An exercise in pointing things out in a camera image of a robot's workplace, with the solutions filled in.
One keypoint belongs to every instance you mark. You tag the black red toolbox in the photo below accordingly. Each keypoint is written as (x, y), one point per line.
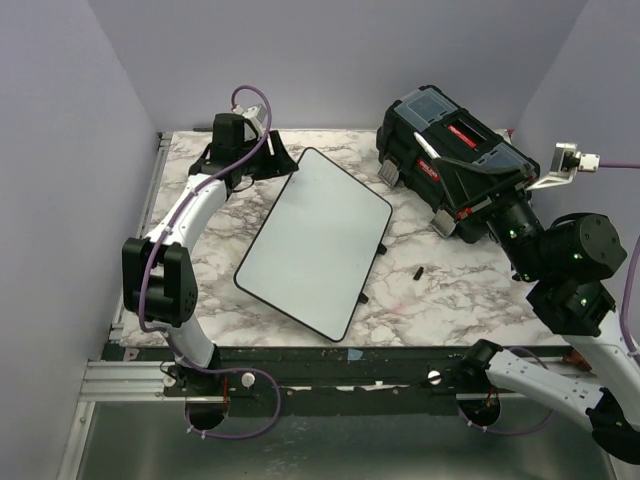
(454, 132)

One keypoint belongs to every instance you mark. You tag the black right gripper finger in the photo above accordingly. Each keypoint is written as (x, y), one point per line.
(448, 165)
(463, 189)

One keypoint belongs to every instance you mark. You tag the aluminium side rail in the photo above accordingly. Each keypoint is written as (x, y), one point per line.
(118, 322)

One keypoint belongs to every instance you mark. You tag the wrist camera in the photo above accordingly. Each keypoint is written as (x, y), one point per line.
(567, 162)
(256, 115)

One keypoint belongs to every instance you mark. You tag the black marker cap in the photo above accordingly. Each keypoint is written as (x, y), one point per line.
(418, 274)

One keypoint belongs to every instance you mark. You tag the white whiteboard black frame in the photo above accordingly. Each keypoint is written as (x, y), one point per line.
(312, 255)

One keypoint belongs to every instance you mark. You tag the blue tape piece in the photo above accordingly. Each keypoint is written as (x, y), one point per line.
(354, 354)

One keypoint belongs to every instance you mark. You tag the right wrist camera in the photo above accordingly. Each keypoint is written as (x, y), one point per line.
(567, 162)

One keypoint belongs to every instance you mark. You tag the white whiteboard marker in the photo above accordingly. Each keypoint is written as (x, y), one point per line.
(426, 146)

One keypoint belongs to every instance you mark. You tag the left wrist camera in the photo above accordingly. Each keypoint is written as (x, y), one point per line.
(256, 115)

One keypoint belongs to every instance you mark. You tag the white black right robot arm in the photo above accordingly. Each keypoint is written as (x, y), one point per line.
(567, 265)

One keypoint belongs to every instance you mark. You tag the black mounting base bar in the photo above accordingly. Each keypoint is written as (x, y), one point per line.
(305, 381)

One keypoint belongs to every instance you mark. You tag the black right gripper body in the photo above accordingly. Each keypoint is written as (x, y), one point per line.
(504, 197)

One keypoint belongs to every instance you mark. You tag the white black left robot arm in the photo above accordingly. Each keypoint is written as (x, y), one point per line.
(159, 283)

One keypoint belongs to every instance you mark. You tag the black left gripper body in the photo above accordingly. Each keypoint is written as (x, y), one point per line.
(257, 163)

